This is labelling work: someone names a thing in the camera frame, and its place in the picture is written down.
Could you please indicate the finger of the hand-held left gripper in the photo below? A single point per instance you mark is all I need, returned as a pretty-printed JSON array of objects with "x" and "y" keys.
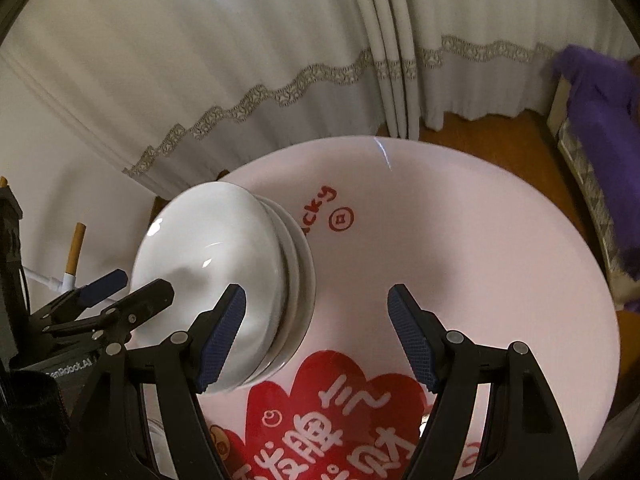
[
  {"x": 150, "y": 297},
  {"x": 102, "y": 285}
]

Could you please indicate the white curtain lace trim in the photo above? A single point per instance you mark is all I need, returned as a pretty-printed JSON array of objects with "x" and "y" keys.
[
  {"x": 500, "y": 10},
  {"x": 200, "y": 60}
]

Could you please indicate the purple cloth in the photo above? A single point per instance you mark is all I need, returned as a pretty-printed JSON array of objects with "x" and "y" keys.
[{"x": 605, "y": 125}]

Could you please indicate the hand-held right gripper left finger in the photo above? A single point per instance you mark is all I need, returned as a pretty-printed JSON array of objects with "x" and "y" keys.
[{"x": 222, "y": 340}]

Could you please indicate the wooden pole rack white joints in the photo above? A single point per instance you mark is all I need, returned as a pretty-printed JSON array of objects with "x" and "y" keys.
[{"x": 75, "y": 250}]

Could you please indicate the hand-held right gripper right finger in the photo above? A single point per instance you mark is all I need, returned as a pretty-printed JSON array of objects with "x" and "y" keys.
[{"x": 412, "y": 340}]

